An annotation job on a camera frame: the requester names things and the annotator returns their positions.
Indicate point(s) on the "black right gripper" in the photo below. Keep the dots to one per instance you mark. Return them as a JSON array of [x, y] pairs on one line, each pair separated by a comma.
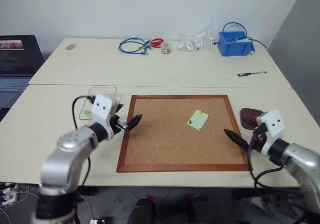
[[256, 143]]

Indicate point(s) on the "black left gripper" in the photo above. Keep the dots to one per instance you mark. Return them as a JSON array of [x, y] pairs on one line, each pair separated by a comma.
[[117, 125]]

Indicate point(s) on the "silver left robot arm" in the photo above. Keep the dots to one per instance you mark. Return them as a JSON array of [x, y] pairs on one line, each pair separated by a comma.
[[62, 159]]

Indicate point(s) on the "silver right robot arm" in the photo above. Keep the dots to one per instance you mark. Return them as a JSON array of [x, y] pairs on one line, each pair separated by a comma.
[[300, 159]]

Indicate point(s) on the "light green paper note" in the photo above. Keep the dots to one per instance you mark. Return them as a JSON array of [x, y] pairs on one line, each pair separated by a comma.
[[198, 122]]

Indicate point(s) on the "wood-framed cork board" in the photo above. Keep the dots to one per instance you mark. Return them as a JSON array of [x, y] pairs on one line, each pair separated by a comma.
[[170, 146]]

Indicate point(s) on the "green pushpin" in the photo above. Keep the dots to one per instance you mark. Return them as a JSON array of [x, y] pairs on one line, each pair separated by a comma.
[[190, 121]]

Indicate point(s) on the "dark red plastic tray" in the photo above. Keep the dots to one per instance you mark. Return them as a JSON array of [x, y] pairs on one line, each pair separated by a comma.
[[246, 113]]

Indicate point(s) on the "small green paper piece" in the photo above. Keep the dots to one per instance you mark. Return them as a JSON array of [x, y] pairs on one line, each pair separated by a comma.
[[88, 113]]

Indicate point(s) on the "clear plastic tray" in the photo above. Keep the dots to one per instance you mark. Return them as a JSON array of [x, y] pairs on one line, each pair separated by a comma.
[[86, 105]]

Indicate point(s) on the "black and silver pen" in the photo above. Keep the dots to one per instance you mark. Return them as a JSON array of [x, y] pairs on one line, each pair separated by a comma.
[[250, 74]]

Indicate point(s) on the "small clear labelled jar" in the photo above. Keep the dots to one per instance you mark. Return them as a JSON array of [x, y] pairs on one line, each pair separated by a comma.
[[166, 48]]

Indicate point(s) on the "blue plastic storage bin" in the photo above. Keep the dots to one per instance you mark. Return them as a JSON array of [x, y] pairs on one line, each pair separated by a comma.
[[232, 49]]

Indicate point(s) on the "grey oval table mark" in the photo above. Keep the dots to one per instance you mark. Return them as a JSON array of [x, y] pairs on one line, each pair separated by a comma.
[[70, 46]]

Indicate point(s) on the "plastic bag of white parts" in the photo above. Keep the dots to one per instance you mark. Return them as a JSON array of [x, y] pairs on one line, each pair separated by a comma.
[[188, 44]]

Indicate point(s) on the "empty clear plastic bag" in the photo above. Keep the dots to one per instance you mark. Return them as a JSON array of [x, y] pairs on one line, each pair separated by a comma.
[[207, 33]]

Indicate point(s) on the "grey open laptop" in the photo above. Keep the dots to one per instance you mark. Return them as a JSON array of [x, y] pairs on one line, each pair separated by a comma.
[[17, 58]]

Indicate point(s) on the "white power strip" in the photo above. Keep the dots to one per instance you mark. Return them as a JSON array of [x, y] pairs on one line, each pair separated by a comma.
[[8, 195]]

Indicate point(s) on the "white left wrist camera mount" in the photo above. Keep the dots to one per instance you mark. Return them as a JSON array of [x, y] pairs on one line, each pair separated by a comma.
[[101, 108]]

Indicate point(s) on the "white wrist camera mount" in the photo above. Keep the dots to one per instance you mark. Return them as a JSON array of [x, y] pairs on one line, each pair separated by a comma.
[[273, 123], [101, 108]]

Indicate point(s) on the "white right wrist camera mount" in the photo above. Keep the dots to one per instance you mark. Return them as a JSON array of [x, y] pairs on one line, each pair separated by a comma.
[[273, 123]]

